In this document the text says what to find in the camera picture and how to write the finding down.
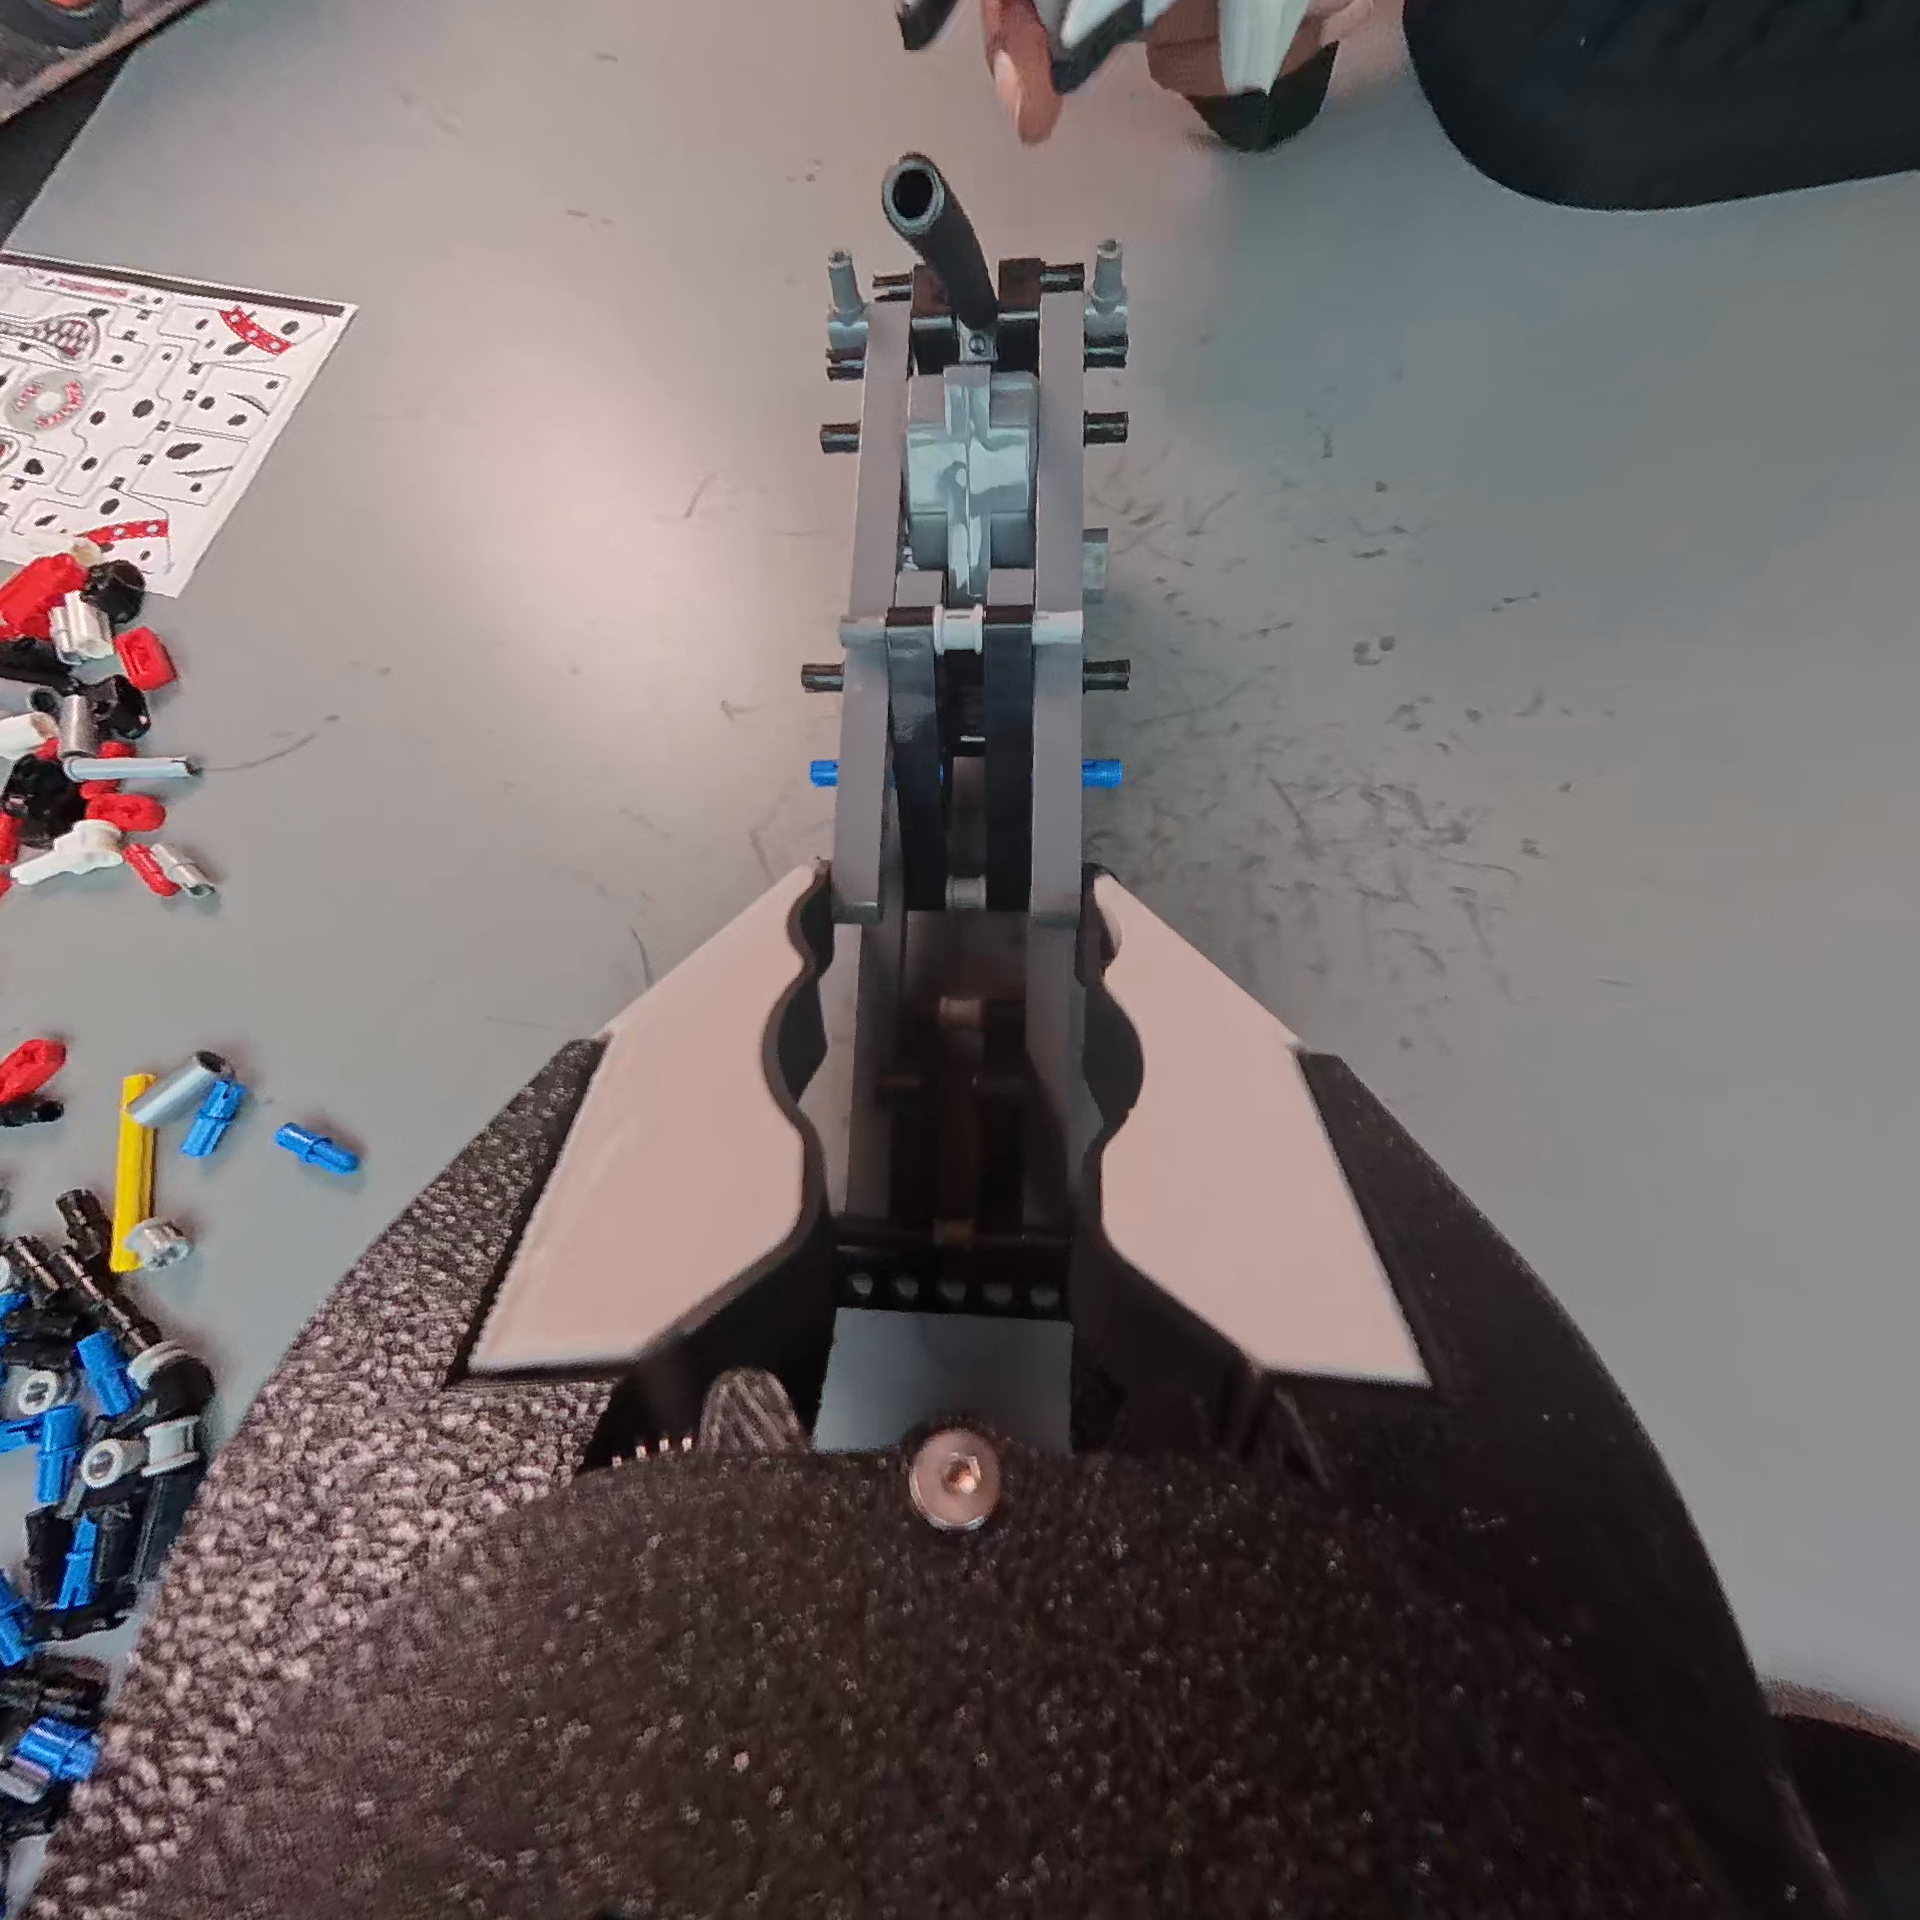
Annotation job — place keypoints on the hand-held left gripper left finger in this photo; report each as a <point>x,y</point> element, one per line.
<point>644,1200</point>

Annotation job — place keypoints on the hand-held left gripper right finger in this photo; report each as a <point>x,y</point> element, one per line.
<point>1243,1200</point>

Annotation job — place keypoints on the grey black toy chassis model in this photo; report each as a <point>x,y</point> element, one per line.
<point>974,465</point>

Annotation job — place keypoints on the pile of blue black pins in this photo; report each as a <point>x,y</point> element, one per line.
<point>105,1372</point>

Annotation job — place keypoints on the white sticker sheet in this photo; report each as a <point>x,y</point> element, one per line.
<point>283,434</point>

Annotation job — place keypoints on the pile of red white pieces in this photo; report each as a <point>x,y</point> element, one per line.
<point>44,592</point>

